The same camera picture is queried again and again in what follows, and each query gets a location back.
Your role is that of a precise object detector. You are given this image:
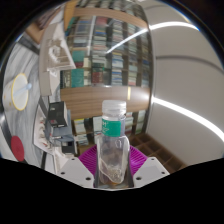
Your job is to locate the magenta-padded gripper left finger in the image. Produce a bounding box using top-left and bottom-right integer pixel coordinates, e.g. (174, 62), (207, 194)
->
(56, 144), (100, 190)

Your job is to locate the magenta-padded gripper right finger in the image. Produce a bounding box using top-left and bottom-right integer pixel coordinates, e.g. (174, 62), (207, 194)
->
(127, 145), (170, 190)

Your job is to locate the clear bottle with green label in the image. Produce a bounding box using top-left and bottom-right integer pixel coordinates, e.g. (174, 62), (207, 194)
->
(95, 99), (131, 186)

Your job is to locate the narrow wooden bookshelf with books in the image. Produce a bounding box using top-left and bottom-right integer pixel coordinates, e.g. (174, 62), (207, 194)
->
(73, 111), (148, 148)

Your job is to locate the grey architectural model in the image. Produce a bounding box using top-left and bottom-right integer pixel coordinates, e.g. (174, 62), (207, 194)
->
(33, 101), (78, 156)

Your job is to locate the ceiling light strip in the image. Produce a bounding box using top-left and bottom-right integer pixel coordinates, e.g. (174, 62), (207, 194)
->
(151, 96), (224, 142)

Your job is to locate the white cup with yellow rim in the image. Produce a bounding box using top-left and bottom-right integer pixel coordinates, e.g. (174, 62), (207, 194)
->
(2, 73), (31, 112)

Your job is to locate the white spoon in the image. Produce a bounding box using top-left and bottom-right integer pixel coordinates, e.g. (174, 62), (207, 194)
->
(14, 83), (33, 98)

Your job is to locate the wide wooden bookshelf with books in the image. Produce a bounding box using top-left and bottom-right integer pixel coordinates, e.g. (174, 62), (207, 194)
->
(59, 13), (154, 89)

